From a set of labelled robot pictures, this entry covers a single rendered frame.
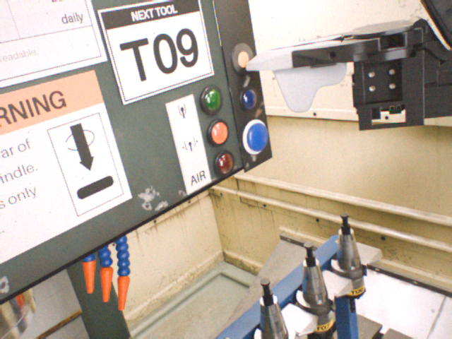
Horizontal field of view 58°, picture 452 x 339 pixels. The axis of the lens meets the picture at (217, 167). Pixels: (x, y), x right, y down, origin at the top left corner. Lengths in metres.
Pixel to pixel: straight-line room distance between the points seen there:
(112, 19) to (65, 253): 0.18
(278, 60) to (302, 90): 0.04
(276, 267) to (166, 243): 0.47
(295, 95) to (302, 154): 0.98
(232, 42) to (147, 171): 0.15
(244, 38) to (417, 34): 0.15
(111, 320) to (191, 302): 0.65
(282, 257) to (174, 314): 0.54
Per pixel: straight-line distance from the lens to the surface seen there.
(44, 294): 1.08
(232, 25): 0.41
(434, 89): 0.39
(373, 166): 1.24
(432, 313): 1.33
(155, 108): 0.35
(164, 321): 1.79
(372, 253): 0.86
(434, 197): 1.21
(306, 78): 0.38
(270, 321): 0.65
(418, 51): 0.37
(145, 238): 1.66
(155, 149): 0.35
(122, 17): 0.34
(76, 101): 0.31
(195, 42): 0.37
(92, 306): 1.20
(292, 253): 1.55
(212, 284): 1.90
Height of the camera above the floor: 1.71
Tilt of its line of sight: 21 degrees down
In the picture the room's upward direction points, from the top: 12 degrees counter-clockwise
